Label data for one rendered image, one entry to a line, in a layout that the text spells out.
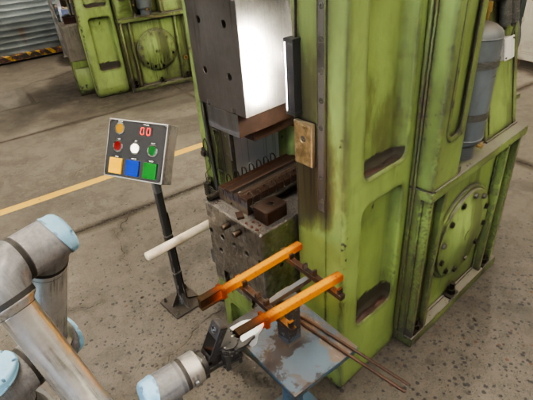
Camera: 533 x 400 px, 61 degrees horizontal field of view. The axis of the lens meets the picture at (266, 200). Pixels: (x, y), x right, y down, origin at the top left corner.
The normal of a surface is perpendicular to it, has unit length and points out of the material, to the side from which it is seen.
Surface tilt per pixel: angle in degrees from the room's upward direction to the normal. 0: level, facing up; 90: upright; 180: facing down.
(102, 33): 90
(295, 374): 0
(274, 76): 90
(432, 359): 0
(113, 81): 90
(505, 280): 0
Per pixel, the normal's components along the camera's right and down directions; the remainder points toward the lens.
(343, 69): -0.74, 0.40
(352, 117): 0.67, 0.35
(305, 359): -0.07, -0.84
